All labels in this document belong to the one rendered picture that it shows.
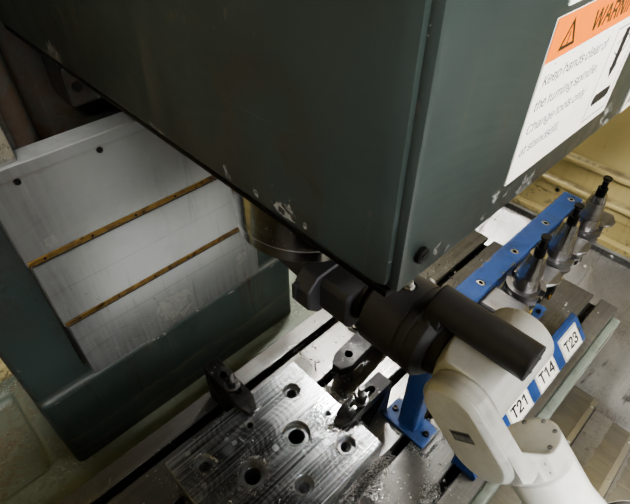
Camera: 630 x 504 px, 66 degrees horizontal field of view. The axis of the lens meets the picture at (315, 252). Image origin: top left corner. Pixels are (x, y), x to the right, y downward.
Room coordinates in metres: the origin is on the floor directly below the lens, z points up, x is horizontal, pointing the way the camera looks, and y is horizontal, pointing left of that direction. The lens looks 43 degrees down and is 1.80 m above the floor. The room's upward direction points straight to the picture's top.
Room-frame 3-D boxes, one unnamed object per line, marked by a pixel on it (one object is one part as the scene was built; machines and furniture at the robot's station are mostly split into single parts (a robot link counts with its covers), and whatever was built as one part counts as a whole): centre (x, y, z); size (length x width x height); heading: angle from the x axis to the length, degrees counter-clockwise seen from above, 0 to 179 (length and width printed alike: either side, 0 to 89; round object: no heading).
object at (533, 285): (0.54, -0.34, 1.26); 0.04 x 0.04 x 0.07
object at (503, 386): (0.27, -0.15, 1.43); 0.11 x 0.11 x 0.11; 44
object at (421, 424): (0.47, -0.19, 1.05); 0.10 x 0.05 x 0.30; 44
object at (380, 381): (0.46, -0.09, 0.97); 0.13 x 0.03 x 0.15; 134
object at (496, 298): (0.50, -0.30, 1.21); 0.07 x 0.05 x 0.01; 44
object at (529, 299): (0.54, -0.34, 1.21); 0.06 x 0.06 x 0.03
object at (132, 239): (0.74, 0.32, 1.16); 0.48 x 0.05 x 0.51; 134
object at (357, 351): (0.65, -0.13, 0.93); 0.26 x 0.05 x 0.06; 139
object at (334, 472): (0.37, 0.07, 0.96); 0.29 x 0.23 x 0.05; 134
